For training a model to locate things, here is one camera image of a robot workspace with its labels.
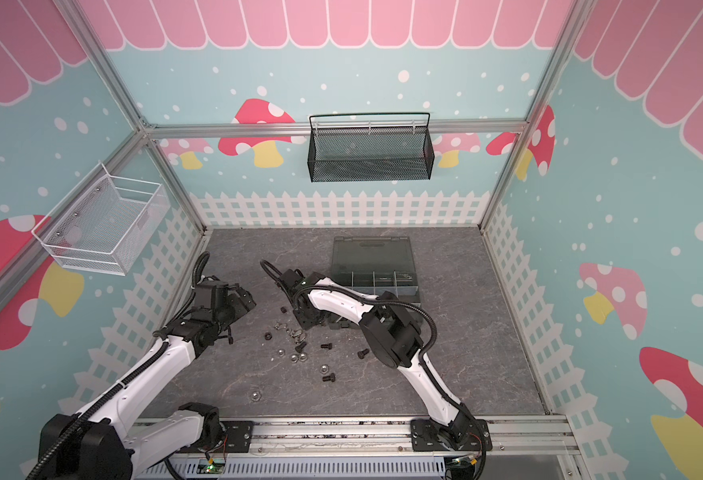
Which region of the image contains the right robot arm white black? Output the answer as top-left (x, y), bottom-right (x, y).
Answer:
top-left (260, 260), bottom-right (493, 453)

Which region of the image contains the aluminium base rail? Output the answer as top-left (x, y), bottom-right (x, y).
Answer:
top-left (115, 412), bottom-right (581, 472)

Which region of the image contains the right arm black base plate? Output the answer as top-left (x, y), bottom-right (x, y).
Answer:
top-left (409, 417), bottom-right (493, 453)

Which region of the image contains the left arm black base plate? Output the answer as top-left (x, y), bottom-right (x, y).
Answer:
top-left (179, 420), bottom-right (254, 455)

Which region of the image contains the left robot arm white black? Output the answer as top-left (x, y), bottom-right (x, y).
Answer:
top-left (27, 251), bottom-right (255, 479)

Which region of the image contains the white wire mesh basket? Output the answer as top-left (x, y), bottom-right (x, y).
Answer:
top-left (31, 164), bottom-right (170, 276)

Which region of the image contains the grey transparent organizer box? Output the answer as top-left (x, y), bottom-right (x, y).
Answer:
top-left (329, 236), bottom-right (421, 305)

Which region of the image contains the black wire mesh basket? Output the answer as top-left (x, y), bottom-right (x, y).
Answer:
top-left (307, 112), bottom-right (435, 183)

